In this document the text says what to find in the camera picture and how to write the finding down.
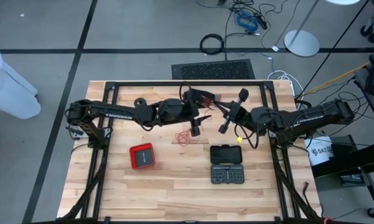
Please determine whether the white trash bin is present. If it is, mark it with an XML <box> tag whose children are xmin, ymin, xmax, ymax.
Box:
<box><xmin>0</xmin><ymin>43</ymin><xmax>42</xmax><ymax>120</ymax></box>

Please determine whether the black cable bundle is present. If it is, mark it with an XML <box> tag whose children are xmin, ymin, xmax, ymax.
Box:
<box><xmin>195</xmin><ymin>0</ymin><xmax>295</xmax><ymax>52</ymax></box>

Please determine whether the black coiled cable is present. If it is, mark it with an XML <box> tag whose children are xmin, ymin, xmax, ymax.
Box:
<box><xmin>199</xmin><ymin>33</ymin><xmax>225</xmax><ymax>56</ymax></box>

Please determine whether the black floor grate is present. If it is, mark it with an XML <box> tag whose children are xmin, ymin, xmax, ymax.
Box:
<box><xmin>171</xmin><ymin>58</ymin><xmax>256</xmax><ymax>80</ymax></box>

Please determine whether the grey round floor stand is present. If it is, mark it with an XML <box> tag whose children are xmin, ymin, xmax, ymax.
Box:
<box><xmin>283</xmin><ymin>0</ymin><xmax>320</xmax><ymax>58</ymax></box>

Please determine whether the black aluminium table frame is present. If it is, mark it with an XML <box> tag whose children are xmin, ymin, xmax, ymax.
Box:
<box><xmin>57</xmin><ymin>80</ymin><xmax>323</xmax><ymax>224</ymax></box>

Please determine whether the blue coiled cable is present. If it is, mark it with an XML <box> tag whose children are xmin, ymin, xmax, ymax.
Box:
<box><xmin>235</xmin><ymin>11</ymin><xmax>259</xmax><ymax>32</ymax></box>

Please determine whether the grey metal mounting bracket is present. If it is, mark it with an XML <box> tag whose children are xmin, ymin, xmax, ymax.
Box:
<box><xmin>68</xmin><ymin>126</ymin><xmax>91</xmax><ymax>140</ymax></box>

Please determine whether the red collapsible container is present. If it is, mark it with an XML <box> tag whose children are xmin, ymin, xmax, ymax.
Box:
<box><xmin>129</xmin><ymin>142</ymin><xmax>156</xmax><ymax>170</ymax></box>

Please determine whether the red wire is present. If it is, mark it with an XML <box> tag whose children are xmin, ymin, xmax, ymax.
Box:
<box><xmin>174</xmin><ymin>96</ymin><xmax>215</xmax><ymax>147</ymax></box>

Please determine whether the black bit case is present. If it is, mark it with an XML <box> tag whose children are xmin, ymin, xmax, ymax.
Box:
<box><xmin>209</xmin><ymin>144</ymin><xmax>246</xmax><ymax>185</ymax></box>

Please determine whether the white paper label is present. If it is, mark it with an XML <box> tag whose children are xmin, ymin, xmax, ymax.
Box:
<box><xmin>304</xmin><ymin>136</ymin><xmax>334</xmax><ymax>167</ymax></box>

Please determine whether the yellow extension cord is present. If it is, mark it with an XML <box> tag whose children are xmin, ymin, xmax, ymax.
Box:
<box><xmin>301</xmin><ymin>52</ymin><xmax>374</xmax><ymax>96</ymax></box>

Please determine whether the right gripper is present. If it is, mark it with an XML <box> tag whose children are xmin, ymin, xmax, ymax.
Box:
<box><xmin>213</xmin><ymin>88</ymin><xmax>250</xmax><ymax>134</ymax></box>

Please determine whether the white cable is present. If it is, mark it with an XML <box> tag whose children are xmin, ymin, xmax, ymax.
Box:
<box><xmin>266</xmin><ymin>70</ymin><xmax>304</xmax><ymax>103</ymax></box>

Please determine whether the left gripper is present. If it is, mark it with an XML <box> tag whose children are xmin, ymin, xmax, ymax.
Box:
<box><xmin>182</xmin><ymin>88</ymin><xmax>213</xmax><ymax>138</ymax></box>

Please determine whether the brown strap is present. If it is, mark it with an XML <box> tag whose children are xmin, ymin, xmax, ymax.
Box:
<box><xmin>302</xmin><ymin>182</ymin><xmax>312</xmax><ymax>208</ymax></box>

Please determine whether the yellow wire spool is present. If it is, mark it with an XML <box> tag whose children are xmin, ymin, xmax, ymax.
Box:
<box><xmin>134</xmin><ymin>90</ymin><xmax>165</xmax><ymax>108</ymax></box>

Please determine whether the black computer cart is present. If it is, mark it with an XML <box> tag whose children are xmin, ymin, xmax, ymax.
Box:
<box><xmin>311</xmin><ymin>52</ymin><xmax>374</xmax><ymax>218</ymax></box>

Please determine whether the black work glove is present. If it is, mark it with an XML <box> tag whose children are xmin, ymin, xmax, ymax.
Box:
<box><xmin>202</xmin><ymin>89</ymin><xmax>222</xmax><ymax>102</ymax></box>

